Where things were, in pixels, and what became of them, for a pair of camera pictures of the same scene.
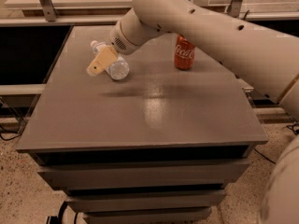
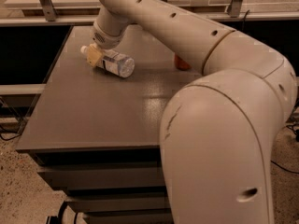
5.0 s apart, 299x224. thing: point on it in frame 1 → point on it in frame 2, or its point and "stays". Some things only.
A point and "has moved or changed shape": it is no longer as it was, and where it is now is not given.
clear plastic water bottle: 119,69 has moved or changed shape
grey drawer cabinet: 160,146 stays
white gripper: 118,41 → 105,40
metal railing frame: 50,18 stays
